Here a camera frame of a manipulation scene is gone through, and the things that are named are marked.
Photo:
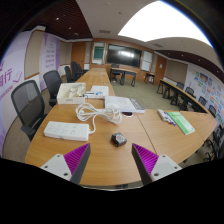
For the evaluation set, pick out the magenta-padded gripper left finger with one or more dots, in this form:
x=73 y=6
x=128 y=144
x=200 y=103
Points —
x=58 y=166

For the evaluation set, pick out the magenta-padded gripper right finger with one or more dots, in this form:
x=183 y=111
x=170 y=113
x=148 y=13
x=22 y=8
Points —
x=165 y=166

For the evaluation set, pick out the black charger with orange ports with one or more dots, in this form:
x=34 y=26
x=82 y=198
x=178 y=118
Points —
x=118 y=139

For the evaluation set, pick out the white power strip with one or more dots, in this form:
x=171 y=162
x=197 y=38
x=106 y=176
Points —
x=65 y=130

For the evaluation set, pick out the green booklet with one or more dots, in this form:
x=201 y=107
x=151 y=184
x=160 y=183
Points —
x=181 y=122

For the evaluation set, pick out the white marker pack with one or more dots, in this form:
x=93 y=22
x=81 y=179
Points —
x=164 y=115

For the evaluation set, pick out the dark round table grommet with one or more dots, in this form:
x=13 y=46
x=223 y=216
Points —
x=127 y=114

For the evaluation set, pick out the white open compartment box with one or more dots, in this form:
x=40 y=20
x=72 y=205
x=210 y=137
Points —
x=70 y=100

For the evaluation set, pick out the black mesh office chair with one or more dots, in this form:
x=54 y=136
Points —
x=26 y=103
x=52 y=81

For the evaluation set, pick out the long curved wooden table row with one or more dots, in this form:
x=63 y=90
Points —
x=176 y=91

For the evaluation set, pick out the flat white box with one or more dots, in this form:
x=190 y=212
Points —
x=120 y=104

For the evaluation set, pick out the white paper with blue print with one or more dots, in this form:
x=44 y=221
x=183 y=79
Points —
x=100 y=90

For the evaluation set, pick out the small wooden side desk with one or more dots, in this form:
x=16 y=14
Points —
x=149 y=74

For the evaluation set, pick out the brown wooden door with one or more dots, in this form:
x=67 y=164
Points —
x=160 y=69

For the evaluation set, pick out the group of black office chairs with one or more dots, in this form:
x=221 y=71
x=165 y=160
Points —
x=75 y=70

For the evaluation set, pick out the black-legged wooden desk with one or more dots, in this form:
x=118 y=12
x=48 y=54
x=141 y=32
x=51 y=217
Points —
x=124 y=70

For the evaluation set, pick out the large bright ceiling light panel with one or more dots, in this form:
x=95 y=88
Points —
x=160 y=23

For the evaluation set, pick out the colourful wall posters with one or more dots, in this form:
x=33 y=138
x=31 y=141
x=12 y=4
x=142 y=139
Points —
x=208 y=90

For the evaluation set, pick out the white wall board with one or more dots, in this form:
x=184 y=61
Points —
x=147 y=61

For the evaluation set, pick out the large purple white wall banner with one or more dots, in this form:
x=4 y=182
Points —
x=11 y=70

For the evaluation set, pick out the narrow purple white wall banner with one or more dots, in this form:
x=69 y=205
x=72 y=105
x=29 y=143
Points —
x=49 y=56

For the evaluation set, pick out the large black wall screen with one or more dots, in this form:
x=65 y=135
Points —
x=124 y=56

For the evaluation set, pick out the green framed wall board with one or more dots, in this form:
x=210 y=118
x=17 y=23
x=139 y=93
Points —
x=98 y=52

